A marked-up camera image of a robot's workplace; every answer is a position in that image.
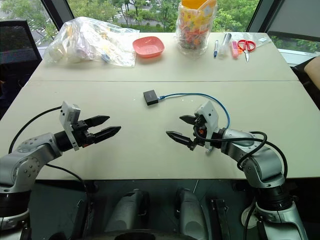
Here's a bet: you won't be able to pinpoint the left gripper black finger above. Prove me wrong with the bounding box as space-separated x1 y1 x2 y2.
83 115 111 128
93 125 122 145

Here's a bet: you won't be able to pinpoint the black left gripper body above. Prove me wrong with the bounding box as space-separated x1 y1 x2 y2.
71 119 97 149

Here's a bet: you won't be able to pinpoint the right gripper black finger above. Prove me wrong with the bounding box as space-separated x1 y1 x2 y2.
165 130 196 152
179 114 198 125

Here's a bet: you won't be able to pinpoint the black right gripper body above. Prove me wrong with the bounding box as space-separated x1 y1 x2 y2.
192 113 209 148

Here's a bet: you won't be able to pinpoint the small black electronic box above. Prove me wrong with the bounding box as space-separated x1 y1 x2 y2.
143 90 161 107

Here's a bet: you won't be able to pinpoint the grey rounded casing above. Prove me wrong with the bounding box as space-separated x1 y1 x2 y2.
174 187 210 240
104 188 151 234

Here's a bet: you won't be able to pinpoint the clear plastic bag of items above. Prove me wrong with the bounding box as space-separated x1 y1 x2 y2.
44 16 140 69

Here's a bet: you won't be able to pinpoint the pink plastic bowl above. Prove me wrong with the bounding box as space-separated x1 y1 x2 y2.
132 36 165 59

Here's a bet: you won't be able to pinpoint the clear plastic tube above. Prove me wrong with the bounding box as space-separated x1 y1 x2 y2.
218 32 233 60

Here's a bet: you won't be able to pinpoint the pink highlighter marker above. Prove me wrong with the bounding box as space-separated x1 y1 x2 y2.
231 40 240 59

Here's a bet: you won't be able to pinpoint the clear jar with orange lid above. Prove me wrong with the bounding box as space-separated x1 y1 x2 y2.
174 0 218 55

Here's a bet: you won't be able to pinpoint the small clear plastic bag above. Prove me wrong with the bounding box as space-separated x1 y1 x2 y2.
251 36 275 50

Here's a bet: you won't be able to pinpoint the black mesh office chair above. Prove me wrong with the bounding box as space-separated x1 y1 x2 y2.
0 20 43 111

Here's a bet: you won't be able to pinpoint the tan cushion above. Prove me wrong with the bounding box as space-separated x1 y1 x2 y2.
304 56 320 91

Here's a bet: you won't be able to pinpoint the grey window blind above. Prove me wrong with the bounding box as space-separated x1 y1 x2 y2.
265 0 320 42

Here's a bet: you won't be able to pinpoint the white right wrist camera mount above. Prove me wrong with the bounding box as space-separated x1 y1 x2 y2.
194 100 220 154

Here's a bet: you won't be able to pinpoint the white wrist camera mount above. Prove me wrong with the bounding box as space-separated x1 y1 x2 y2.
194 100 220 154
59 100 82 152

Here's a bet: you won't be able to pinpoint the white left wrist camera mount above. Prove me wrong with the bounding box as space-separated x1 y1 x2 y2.
59 100 82 152

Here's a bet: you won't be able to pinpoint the black flat bracket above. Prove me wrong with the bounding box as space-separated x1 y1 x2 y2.
209 198 232 240
71 199 87 240

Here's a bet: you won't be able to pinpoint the red handled scissors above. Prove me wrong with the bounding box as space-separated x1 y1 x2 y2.
236 39 257 63

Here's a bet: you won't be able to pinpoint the dark window frame post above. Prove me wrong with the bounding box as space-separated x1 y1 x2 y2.
246 0 276 33
40 0 73 38

